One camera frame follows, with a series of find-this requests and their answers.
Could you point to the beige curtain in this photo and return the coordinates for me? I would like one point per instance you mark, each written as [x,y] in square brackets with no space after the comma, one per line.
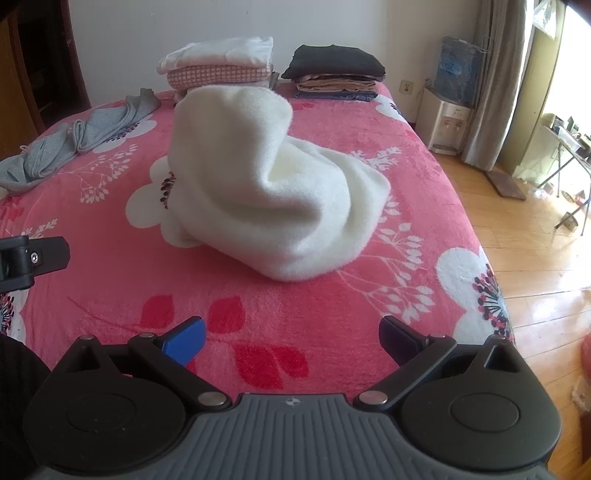
[498,83]

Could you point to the folding table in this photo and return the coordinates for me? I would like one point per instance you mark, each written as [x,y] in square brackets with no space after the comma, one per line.
[570,147]

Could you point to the beige folded garment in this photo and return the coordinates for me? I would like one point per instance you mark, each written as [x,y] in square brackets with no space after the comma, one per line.
[272,83]

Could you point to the dark doormat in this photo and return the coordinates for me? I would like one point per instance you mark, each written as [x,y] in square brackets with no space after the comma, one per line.
[508,184]

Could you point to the grey hoodie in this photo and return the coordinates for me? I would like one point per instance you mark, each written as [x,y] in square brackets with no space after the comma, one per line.
[106,117]

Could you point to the black folded garment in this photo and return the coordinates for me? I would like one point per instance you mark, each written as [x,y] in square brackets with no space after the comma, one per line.
[334,60]

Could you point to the tan folded garment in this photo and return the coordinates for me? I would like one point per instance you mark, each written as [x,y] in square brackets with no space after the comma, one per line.
[337,84]

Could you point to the wooden door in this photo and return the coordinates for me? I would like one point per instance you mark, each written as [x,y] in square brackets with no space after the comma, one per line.
[41,60]

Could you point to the pink floral blanket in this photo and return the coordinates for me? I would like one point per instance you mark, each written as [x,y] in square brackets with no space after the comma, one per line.
[115,286]

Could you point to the white fluffy sweater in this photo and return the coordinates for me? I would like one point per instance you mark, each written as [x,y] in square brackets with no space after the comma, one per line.
[277,198]

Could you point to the wall socket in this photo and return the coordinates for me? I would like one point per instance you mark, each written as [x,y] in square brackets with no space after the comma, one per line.
[407,86]

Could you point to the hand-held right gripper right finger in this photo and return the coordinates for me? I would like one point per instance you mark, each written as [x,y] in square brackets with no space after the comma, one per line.
[396,342]

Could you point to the stack of pink folded clothes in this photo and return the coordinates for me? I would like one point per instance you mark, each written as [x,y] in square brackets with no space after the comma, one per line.
[217,50]

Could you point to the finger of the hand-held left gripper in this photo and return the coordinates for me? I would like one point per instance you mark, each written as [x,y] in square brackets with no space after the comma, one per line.
[46,256]

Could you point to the white water dispenser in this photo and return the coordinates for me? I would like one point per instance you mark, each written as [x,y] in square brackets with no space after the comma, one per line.
[443,124]

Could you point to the blue folded garment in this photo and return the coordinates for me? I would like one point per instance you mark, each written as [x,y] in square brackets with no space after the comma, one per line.
[337,95]

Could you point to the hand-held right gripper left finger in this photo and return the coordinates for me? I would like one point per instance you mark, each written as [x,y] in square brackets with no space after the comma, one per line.
[184,342]

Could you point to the blue water bottle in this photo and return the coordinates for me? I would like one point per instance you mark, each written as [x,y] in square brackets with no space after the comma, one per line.
[457,69]

